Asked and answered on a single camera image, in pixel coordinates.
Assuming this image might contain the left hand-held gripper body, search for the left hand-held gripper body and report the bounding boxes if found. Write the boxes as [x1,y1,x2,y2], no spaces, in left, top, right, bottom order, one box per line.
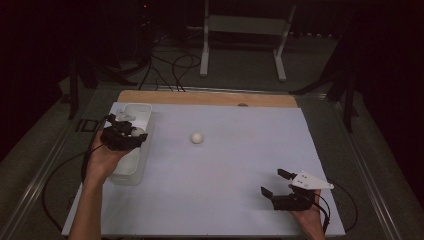
[99,112,138,152]

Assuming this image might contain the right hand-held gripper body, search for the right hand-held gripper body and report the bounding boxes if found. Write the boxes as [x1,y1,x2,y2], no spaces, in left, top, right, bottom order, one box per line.
[271,170,335,211]

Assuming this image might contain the white plastic bin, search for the white plastic bin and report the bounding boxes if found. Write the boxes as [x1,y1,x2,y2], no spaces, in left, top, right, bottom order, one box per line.
[108,102,154,187]

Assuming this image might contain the person's left hand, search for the person's left hand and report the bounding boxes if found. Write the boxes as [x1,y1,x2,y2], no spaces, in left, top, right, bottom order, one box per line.
[84,130,133,186]

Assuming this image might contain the person's right hand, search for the person's right hand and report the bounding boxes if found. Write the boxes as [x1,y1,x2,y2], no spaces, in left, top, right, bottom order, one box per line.
[289,189,326,240]

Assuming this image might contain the pale blue table sheet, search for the pale blue table sheet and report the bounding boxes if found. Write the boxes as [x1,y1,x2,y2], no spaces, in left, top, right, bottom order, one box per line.
[61,101,346,238]

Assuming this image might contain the black tripod stand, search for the black tripod stand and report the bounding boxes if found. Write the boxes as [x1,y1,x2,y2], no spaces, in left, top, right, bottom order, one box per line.
[289,33,360,134]
[66,56,138,121]

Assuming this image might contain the wooden table board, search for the wooden table board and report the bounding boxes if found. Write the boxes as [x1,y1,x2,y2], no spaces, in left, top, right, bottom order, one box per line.
[117,89,299,109]

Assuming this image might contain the white metal stand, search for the white metal stand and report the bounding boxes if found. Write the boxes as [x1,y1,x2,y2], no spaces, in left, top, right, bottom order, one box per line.
[199,0,298,83]

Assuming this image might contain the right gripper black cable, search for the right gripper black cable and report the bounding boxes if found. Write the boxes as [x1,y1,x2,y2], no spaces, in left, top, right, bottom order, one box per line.
[313,179,359,236]

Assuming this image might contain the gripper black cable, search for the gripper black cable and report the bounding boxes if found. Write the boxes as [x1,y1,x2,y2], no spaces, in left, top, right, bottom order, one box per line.
[41,114,116,233]
[313,179,359,236]

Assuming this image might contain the black floor cables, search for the black floor cables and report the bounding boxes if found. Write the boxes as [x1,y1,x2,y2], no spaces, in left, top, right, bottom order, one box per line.
[138,33,203,93]

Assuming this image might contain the metal floor rail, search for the metal floor rail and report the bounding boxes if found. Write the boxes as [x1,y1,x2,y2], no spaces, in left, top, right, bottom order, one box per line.
[329,99,406,240]
[0,87,98,240]

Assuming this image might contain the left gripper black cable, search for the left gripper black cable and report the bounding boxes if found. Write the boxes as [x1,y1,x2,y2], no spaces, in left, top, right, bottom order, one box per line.
[41,114,116,233]

